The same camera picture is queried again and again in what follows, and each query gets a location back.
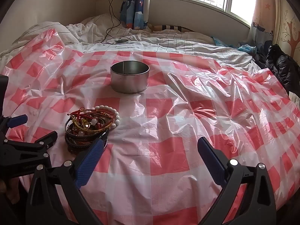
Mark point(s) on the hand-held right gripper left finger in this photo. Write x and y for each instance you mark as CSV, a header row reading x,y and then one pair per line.
x,y
90,164

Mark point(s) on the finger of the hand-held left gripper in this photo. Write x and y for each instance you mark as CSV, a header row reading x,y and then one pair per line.
x,y
43,141
16,120

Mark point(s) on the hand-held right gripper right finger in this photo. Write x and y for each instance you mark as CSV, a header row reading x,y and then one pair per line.
x,y
212,161

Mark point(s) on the round metal tin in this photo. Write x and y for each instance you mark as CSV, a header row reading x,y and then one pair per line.
x,y
130,82

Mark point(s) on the person's left hand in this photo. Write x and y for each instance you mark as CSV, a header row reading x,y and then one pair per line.
x,y
10,189

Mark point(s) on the pink checked plastic sheet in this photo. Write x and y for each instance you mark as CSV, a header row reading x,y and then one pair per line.
x,y
164,145

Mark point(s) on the crumpled printed paper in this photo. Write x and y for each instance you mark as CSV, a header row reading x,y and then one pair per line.
x,y
295,100

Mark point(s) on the blue plastic bag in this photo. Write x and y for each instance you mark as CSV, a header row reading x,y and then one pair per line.
x,y
247,49

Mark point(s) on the black puffer jacket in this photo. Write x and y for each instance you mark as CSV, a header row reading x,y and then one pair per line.
x,y
281,65

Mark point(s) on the white striped quilt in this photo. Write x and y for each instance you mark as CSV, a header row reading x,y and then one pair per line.
x,y
187,44

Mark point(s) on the round silver disc device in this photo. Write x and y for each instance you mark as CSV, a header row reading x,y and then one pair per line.
x,y
121,41

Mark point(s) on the striped pillow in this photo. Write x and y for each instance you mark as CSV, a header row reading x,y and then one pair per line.
x,y
171,27

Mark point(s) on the wardrobe with tree print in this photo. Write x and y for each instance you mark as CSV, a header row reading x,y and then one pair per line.
x,y
293,35

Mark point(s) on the pink curtain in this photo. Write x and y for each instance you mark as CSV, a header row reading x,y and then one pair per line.
x,y
264,7

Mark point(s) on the blue patterned pillow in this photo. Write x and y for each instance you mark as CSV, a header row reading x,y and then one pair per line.
x,y
138,4

